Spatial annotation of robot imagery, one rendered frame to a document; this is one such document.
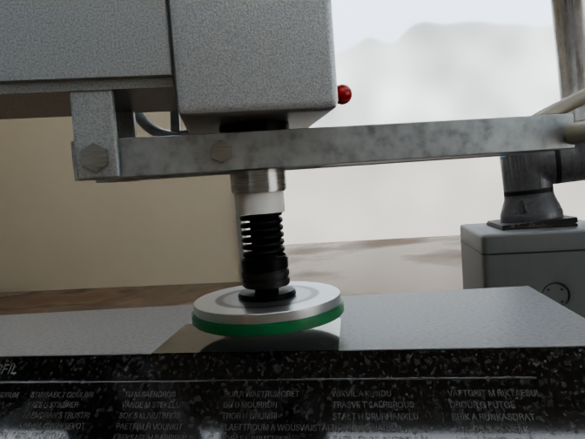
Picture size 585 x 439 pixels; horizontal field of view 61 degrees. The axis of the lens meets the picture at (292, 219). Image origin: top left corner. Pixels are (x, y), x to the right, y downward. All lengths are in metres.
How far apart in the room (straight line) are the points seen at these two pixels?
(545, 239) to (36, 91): 1.38
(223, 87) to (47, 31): 0.21
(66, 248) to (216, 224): 1.93
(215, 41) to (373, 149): 0.25
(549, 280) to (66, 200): 5.78
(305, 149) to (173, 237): 5.41
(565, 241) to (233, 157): 1.20
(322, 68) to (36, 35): 0.33
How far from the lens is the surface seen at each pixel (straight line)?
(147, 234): 6.18
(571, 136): 0.82
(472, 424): 0.62
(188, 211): 5.95
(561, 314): 0.82
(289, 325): 0.64
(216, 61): 0.63
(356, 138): 0.69
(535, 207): 1.75
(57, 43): 0.67
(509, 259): 1.63
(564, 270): 1.68
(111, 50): 0.65
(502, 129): 0.77
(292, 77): 0.63
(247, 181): 0.68
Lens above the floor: 1.03
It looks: 4 degrees down
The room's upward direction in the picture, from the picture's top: 4 degrees counter-clockwise
